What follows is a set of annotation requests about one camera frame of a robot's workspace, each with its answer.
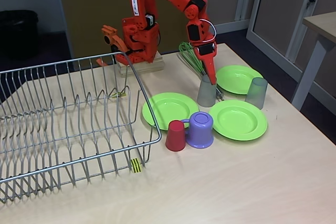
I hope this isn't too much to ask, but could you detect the wooden base block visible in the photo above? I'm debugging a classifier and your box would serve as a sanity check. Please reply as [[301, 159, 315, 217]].
[[117, 50, 165, 78]]

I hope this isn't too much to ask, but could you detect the yellow black striped tape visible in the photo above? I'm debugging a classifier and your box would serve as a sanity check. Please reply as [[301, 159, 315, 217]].
[[131, 158, 143, 174]]

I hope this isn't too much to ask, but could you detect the purple plastic mug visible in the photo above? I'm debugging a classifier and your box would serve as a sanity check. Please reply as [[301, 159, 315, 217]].
[[180, 111, 215, 149]]

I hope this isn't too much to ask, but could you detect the grey translucent plastic cup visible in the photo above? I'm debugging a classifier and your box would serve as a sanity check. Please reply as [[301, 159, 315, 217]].
[[196, 74, 218, 108], [245, 77, 268, 110]]

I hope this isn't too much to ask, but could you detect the beige side table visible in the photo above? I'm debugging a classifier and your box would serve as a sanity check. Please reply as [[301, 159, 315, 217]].
[[291, 11, 336, 111]]

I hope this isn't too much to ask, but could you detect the red plastic cup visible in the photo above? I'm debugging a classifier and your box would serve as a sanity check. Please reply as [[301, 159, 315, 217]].
[[165, 120, 187, 152]]

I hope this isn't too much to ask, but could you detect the green whisk with metal handle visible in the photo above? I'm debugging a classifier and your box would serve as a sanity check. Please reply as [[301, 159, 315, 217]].
[[178, 41, 225, 102]]

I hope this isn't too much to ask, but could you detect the orange table clamp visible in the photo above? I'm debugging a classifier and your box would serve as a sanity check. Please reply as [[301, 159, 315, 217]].
[[96, 24, 131, 67]]

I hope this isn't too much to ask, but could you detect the black trash bin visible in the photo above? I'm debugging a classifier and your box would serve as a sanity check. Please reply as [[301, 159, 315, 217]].
[[0, 10, 39, 59]]

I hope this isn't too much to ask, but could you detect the metal wire dish rack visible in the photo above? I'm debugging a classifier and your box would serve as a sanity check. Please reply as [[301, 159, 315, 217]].
[[0, 51, 162, 204]]

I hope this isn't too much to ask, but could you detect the green plastic plate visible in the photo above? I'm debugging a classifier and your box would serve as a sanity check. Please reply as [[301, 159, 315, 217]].
[[142, 91, 200, 131], [209, 100, 268, 142], [215, 65, 264, 95]]

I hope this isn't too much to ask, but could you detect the grey framed sliding cabinet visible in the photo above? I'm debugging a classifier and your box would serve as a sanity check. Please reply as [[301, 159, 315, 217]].
[[246, 0, 336, 98]]

